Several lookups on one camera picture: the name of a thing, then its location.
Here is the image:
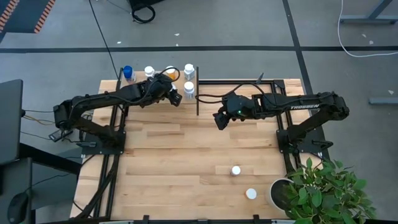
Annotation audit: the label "grey metal bar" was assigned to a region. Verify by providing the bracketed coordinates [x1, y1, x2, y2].
[369, 97, 398, 106]

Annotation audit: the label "black monitor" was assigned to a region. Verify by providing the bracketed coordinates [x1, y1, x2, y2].
[0, 79, 24, 166]

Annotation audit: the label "thick black cable loop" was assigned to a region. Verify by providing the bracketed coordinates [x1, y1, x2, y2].
[131, 3, 157, 24]

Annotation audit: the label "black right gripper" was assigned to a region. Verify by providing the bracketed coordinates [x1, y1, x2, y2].
[213, 95, 254, 131]

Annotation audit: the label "orange vial of capsules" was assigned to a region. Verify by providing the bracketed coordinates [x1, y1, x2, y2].
[165, 65, 178, 81]

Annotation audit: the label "black side desk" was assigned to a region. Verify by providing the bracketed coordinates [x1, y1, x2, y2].
[0, 142, 82, 224]

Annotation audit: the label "grey metal stand base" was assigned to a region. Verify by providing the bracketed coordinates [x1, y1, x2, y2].
[338, 0, 398, 26]

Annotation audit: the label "green plant in white pot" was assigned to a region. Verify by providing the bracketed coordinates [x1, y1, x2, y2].
[267, 157, 377, 224]

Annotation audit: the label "white floor cable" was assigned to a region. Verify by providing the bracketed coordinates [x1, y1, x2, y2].
[336, 0, 398, 58]

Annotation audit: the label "black computer mouse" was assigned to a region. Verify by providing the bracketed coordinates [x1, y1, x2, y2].
[7, 192, 29, 224]

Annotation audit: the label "long black floor cable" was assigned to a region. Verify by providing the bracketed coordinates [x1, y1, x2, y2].
[88, 0, 121, 80]

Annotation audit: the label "black box on floor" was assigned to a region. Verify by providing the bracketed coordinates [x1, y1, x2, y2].
[128, 0, 165, 7]

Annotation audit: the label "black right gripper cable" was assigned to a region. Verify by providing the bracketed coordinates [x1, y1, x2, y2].
[194, 82, 266, 105]

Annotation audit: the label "small grey black device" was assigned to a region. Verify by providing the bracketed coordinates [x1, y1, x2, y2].
[48, 128, 74, 143]

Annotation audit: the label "dark mat orange stripes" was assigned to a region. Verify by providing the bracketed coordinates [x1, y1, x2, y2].
[0, 0, 57, 35]

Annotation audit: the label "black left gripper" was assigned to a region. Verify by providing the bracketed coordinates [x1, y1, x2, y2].
[138, 74, 183, 108]

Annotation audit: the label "blue-capped clear bottle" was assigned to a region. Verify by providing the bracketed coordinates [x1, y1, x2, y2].
[123, 65, 137, 84]

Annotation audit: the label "white bottle blue-edged label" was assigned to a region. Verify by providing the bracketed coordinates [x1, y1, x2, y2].
[183, 81, 196, 100]
[183, 63, 196, 81]

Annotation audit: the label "black aluminium table frame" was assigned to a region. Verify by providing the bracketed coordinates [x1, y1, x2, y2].
[74, 79, 331, 224]

